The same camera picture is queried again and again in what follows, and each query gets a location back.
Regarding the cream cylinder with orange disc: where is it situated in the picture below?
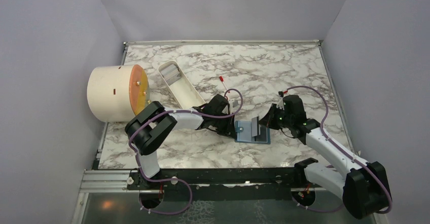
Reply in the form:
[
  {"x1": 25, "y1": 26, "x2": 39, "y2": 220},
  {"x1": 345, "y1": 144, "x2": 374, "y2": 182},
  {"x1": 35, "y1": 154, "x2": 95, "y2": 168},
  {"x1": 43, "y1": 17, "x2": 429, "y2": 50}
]
[{"x1": 87, "y1": 64, "x2": 150, "y2": 123}]

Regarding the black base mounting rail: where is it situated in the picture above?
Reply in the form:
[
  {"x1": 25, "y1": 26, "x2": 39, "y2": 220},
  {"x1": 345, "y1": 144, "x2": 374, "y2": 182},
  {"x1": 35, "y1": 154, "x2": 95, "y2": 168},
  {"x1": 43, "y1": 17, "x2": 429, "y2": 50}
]
[{"x1": 126, "y1": 167, "x2": 316, "y2": 204}]

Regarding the aluminium frame rail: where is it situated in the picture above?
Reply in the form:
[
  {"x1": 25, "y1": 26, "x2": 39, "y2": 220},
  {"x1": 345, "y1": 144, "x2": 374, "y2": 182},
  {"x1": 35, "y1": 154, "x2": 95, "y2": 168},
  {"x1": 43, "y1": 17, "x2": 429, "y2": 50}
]
[{"x1": 71, "y1": 170, "x2": 135, "y2": 223}]

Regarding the blue leather card holder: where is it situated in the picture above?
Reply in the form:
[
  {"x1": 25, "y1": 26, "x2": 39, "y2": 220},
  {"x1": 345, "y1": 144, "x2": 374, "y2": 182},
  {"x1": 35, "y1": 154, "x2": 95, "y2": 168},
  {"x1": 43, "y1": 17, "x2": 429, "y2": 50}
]
[{"x1": 235, "y1": 121, "x2": 270, "y2": 144}]

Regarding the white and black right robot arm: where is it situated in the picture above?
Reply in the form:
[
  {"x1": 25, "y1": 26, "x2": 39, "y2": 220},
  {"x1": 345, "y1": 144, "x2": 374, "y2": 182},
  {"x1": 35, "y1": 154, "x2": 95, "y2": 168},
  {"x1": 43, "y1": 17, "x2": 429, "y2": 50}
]
[{"x1": 259, "y1": 95, "x2": 392, "y2": 219}]

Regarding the white oblong plastic tray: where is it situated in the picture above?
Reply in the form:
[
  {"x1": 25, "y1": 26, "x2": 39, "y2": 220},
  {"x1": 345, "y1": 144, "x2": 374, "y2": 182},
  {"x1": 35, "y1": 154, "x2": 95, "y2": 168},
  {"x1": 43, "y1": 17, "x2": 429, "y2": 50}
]
[{"x1": 158, "y1": 61, "x2": 206, "y2": 109}]

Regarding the stack of cards in tray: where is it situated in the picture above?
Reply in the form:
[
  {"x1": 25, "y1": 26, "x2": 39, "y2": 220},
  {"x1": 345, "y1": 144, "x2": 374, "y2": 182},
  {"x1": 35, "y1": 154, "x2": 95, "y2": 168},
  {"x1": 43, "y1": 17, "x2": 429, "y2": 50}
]
[{"x1": 160, "y1": 64, "x2": 182, "y2": 86}]

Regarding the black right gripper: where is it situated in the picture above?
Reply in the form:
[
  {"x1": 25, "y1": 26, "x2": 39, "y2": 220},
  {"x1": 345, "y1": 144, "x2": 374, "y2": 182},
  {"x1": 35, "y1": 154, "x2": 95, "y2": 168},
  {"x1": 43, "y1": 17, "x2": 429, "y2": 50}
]
[{"x1": 259, "y1": 103, "x2": 293, "y2": 130}]

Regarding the small red white pen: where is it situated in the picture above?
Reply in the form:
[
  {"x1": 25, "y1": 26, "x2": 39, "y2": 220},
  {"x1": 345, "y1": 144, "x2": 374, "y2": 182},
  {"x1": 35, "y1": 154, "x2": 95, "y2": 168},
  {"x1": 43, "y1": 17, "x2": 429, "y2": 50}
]
[{"x1": 219, "y1": 76, "x2": 228, "y2": 91}]

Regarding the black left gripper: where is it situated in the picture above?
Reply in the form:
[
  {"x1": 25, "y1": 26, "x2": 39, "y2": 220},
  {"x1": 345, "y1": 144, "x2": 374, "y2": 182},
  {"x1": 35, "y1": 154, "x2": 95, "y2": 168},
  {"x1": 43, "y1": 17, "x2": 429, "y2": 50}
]
[{"x1": 211, "y1": 112, "x2": 237, "y2": 140}]

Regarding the grey silver credit card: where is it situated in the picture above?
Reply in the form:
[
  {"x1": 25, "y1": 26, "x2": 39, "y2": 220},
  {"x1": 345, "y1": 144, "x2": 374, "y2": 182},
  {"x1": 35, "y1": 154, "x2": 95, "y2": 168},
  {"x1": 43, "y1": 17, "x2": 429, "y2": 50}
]
[{"x1": 251, "y1": 116, "x2": 261, "y2": 137}]

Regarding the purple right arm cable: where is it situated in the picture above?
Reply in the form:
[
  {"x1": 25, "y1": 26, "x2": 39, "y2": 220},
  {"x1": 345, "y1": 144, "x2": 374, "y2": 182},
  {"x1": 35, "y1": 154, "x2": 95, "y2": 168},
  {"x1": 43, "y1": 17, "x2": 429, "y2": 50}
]
[{"x1": 278, "y1": 85, "x2": 393, "y2": 215}]

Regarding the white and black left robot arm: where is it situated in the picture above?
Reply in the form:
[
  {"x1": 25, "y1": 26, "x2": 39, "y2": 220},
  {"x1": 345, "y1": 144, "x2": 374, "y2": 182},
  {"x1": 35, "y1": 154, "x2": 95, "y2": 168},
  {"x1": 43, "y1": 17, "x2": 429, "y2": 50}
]
[{"x1": 125, "y1": 94, "x2": 237, "y2": 189}]

